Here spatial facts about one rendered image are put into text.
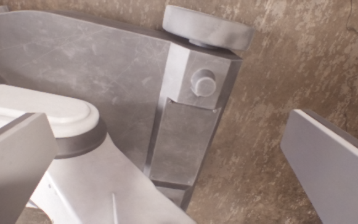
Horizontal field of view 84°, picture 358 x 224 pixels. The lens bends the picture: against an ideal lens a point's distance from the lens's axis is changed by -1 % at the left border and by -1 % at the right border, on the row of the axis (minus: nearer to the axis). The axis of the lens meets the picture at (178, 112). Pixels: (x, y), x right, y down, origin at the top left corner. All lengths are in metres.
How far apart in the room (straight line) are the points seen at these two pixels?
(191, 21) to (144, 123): 0.25
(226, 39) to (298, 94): 0.41
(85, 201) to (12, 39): 0.35
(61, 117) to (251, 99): 0.53
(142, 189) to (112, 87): 0.24
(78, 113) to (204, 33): 0.26
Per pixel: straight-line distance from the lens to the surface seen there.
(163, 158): 0.52
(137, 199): 0.28
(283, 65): 0.69
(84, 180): 0.32
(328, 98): 0.81
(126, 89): 0.46
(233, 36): 0.41
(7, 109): 0.39
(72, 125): 0.35
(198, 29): 0.39
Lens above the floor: 0.58
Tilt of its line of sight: 63 degrees down
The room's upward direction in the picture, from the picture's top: 177 degrees clockwise
